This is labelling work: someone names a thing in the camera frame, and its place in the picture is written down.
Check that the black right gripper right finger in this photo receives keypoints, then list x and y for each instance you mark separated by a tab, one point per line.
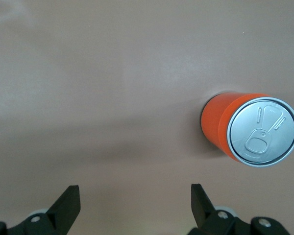
205	215

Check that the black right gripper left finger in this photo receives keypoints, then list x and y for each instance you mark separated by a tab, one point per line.
61	215

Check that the orange can with silver lid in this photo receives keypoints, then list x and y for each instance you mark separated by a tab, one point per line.
259	132

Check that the brown table mat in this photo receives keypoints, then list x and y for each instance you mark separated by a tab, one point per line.
88	98

